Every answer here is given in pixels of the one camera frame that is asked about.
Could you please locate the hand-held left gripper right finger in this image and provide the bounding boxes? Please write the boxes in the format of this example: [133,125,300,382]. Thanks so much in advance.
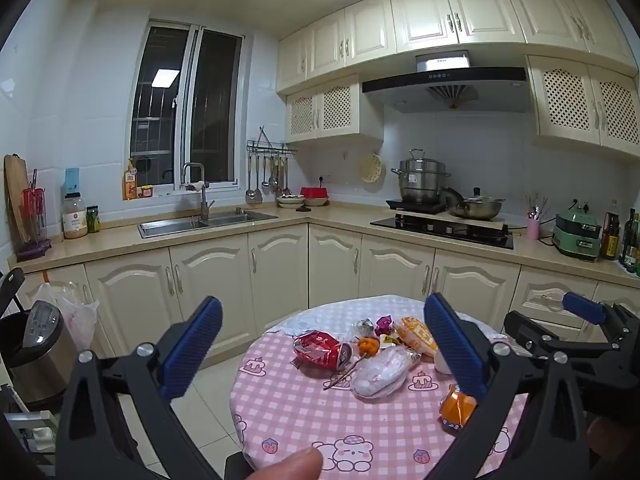
[423,292,591,480]

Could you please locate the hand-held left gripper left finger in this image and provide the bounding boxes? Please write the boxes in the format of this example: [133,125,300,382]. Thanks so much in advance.
[55,296,224,480]

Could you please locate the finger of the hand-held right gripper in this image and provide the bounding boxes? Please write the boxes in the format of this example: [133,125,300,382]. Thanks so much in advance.
[561,291,634,344]
[503,310,620,369]

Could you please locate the yellow clear plastic bread bag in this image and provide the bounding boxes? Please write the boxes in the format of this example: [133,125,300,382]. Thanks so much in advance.
[395,316,439,359]

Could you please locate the stainless steel trash bin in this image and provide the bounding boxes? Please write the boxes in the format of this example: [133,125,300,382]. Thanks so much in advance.
[0,300,77,407]

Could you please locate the person's right hand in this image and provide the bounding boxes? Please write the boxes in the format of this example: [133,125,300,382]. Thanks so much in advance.
[586,415,634,480]

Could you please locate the person's left hand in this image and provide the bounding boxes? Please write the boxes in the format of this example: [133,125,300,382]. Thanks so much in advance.
[249,447,325,480]

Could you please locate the orange snack wrapper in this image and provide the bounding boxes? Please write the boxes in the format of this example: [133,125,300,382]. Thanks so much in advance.
[438,383,479,435]

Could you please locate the green rice cooker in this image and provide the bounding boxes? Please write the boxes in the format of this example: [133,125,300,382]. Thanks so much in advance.
[551,202,603,263]

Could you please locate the dark brown sauce bottle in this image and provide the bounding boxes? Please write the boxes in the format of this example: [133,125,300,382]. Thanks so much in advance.
[600,211,621,261]

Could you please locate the white plastic wrapper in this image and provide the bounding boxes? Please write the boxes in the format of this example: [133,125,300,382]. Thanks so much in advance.
[350,347,422,400]

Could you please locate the pink utensil holder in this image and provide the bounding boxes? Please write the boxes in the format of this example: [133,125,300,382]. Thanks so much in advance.
[523,192,550,242]

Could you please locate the wooden skewer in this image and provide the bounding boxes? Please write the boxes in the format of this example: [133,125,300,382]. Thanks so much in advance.
[322,355,374,392]

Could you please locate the round pink checkered table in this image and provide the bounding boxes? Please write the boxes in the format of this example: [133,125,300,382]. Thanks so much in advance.
[229,294,531,480]

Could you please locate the black gas stove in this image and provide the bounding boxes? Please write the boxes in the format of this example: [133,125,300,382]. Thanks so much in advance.
[370,212,515,251]

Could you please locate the white plastic bag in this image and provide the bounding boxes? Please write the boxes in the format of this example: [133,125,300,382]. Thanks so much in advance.
[31,282,100,357]

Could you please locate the cream lower kitchen cabinets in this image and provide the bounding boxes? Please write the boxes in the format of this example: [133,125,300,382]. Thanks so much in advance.
[14,205,640,363]

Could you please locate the stainless steel sink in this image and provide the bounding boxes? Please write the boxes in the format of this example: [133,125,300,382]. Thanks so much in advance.
[137,210,279,240]

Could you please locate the crushed red can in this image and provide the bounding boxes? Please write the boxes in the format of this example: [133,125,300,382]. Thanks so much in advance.
[291,329,354,372]

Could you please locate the steel wok with lid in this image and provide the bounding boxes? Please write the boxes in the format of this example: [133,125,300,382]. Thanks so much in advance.
[442,186,506,221]

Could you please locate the metal faucet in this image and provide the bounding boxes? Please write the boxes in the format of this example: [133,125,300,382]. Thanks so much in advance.
[181,162,216,221]

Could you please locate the black induction cooker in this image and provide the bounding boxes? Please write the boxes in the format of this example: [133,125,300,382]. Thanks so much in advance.
[384,199,449,216]

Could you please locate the row of hanging utensils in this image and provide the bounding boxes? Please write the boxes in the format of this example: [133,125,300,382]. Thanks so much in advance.
[244,153,294,206]

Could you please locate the stainless steamer pot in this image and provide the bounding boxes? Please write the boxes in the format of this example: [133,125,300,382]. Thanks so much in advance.
[391,148,452,205]

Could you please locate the clear jar beige contents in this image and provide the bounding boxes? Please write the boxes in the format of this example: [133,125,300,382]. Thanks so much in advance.
[61,192,89,240]

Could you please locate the orange dish soap bottle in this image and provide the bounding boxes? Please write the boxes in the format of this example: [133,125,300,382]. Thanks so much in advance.
[122,158,139,201]

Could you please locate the red bowl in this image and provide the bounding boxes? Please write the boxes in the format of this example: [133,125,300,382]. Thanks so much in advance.
[300,186,330,207]

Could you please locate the round cream steamer tray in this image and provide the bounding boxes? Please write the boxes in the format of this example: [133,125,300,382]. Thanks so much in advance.
[358,153,386,184]

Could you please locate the cream lattice door cabinet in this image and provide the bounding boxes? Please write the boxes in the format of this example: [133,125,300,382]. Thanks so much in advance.
[525,55,640,159]
[285,74,385,144]

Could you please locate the sliding window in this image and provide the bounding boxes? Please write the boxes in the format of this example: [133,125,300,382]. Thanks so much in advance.
[129,18,246,192]

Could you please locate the wooden cutting board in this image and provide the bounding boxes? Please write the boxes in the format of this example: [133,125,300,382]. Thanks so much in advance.
[4,154,31,247]

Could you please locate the black range hood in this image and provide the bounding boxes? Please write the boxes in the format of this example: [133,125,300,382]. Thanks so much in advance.
[362,50,532,114]

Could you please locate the cream upper cabinet row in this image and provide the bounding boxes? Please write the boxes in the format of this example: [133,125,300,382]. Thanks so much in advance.
[276,0,640,94]

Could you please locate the metal wall utensil rail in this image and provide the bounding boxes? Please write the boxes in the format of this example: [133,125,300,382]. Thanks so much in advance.
[246,126,299,157]

